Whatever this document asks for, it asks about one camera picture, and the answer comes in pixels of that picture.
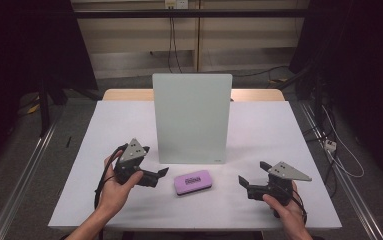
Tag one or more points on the dark curtain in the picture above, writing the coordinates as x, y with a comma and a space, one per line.
362, 66
19, 50

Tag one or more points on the person's right hand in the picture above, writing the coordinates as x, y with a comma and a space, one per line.
289, 215

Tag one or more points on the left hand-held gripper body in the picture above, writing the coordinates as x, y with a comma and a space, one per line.
130, 154

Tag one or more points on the metal floor rail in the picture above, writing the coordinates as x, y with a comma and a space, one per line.
349, 180
19, 180

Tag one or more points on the black metal stand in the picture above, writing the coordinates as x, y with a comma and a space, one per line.
44, 110

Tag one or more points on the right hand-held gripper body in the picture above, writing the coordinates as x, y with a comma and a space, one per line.
284, 171

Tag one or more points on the white power strip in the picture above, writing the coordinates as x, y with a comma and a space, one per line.
330, 145

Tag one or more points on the black horizontal frame bar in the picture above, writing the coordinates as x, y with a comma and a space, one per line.
212, 13

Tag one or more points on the person's left hand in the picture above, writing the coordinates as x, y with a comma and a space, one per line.
114, 195

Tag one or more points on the white glass whiteboard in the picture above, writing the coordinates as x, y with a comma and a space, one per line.
192, 116

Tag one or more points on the purple whiteboard eraser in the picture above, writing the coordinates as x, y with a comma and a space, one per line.
192, 181

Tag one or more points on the white wall socket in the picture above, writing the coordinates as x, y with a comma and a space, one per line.
176, 4

